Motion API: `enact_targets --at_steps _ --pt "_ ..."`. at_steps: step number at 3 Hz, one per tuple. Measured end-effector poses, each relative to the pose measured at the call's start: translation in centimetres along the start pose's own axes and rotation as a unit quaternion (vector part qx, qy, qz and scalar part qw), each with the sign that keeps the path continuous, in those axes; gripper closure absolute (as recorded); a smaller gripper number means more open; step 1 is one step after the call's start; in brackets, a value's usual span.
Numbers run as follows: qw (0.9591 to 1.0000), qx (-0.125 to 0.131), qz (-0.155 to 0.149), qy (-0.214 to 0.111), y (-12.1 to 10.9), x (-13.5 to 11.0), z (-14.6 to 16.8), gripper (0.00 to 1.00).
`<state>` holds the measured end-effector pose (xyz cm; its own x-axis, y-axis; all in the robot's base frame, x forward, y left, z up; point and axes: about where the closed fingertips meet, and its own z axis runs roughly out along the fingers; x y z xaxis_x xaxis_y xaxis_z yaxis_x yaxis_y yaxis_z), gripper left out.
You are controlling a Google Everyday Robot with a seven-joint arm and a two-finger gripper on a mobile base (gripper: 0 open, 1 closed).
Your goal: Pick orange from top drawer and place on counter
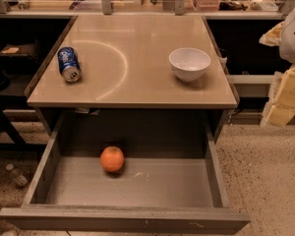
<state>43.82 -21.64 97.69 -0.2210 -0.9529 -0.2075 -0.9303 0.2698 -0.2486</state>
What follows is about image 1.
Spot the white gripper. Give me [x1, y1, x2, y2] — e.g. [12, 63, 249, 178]
[259, 7, 295, 127]

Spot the orange fruit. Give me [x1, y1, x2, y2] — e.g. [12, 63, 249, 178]
[100, 147, 124, 172]

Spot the open grey drawer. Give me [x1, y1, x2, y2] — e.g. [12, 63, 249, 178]
[0, 110, 250, 235]

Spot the grey counter cabinet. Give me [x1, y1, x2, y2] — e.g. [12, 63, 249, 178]
[26, 14, 237, 131]

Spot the white bowl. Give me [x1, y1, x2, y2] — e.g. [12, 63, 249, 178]
[168, 47, 210, 82]

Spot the blue soda can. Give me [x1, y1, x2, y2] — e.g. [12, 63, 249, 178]
[57, 47, 82, 83]

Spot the clear plastic bottle on floor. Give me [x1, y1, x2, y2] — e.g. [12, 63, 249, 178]
[6, 163, 29, 188]

